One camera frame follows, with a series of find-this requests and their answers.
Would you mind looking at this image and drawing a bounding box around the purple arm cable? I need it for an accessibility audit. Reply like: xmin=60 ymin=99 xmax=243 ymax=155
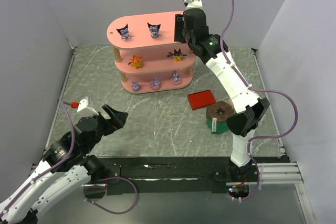
xmin=186 ymin=0 xmax=299 ymax=204
xmin=0 ymin=100 xmax=80 ymax=217

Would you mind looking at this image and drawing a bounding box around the orange pikachu figure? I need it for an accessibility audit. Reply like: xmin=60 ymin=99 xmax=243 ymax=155
xmin=128 ymin=55 xmax=143 ymax=68

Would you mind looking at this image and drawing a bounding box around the aluminium rail frame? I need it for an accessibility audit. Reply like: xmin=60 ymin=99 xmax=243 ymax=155
xmin=31 ymin=162 xmax=304 ymax=187

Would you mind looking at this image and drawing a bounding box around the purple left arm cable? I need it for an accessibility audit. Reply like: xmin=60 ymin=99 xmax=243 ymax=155
xmin=0 ymin=100 xmax=80 ymax=217

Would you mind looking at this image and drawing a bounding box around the purple black figure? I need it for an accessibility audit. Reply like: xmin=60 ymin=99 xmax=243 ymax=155
xmin=116 ymin=24 xmax=131 ymax=41
xmin=147 ymin=23 xmax=161 ymax=38

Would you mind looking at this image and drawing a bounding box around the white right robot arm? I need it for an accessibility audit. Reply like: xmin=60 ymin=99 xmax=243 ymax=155
xmin=174 ymin=8 xmax=270 ymax=178

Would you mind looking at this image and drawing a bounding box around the small purple bunny figure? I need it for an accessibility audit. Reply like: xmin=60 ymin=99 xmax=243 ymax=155
xmin=131 ymin=81 xmax=141 ymax=92

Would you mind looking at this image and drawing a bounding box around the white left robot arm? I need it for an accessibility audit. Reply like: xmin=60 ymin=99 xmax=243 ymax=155
xmin=1 ymin=104 xmax=129 ymax=223

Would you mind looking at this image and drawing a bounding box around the black winged pikachu figure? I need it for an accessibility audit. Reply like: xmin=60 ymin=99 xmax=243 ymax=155
xmin=166 ymin=49 xmax=187 ymax=62

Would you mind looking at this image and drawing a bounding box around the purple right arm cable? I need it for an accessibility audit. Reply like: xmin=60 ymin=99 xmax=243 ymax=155
xmin=186 ymin=0 xmax=299 ymax=204

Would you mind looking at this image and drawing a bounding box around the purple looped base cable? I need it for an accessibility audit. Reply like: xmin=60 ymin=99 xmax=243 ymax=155
xmin=82 ymin=175 xmax=138 ymax=214

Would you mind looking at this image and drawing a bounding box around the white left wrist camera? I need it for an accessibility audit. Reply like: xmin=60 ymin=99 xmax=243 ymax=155
xmin=77 ymin=96 xmax=98 ymax=117

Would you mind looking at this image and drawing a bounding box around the red flat box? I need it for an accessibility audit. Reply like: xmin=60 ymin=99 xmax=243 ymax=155
xmin=187 ymin=90 xmax=216 ymax=110

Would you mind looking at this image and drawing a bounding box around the pink three-tier wooden shelf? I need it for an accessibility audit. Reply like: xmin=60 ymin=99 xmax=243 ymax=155
xmin=107 ymin=11 xmax=196 ymax=94

